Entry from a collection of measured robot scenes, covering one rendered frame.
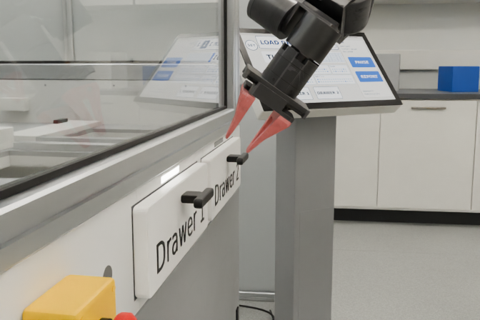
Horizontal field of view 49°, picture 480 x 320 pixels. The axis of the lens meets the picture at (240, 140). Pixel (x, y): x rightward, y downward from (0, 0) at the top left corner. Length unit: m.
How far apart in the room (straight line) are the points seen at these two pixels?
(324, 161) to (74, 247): 1.33
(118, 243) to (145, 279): 0.07
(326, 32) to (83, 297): 0.44
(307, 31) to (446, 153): 3.13
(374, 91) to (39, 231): 1.43
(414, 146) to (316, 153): 2.06
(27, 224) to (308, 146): 1.34
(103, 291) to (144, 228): 0.18
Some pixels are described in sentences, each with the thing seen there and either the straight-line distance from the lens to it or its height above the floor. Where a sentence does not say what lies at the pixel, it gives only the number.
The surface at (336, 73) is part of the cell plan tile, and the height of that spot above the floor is 1.06.
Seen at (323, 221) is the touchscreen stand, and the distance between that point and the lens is 1.80.
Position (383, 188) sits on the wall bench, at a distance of 3.76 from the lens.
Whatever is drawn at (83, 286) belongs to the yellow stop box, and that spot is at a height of 0.91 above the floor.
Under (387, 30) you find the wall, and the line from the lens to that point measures 4.39.
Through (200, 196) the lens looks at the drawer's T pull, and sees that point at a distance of 0.72.
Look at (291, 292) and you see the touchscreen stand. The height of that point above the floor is 0.35.
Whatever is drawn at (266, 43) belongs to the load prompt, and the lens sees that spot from 1.66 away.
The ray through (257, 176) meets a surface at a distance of 2.41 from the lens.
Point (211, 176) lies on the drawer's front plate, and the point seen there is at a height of 0.90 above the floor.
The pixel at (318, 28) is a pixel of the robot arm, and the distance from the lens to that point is 0.70.
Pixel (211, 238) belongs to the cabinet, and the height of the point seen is 0.76.
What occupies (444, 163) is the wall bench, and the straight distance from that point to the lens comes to 3.80.
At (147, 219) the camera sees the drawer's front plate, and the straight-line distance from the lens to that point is 0.62.
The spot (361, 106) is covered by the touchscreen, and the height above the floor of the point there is 0.96.
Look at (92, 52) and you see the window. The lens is 0.56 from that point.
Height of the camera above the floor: 1.09
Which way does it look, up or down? 8 degrees down
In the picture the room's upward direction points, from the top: straight up
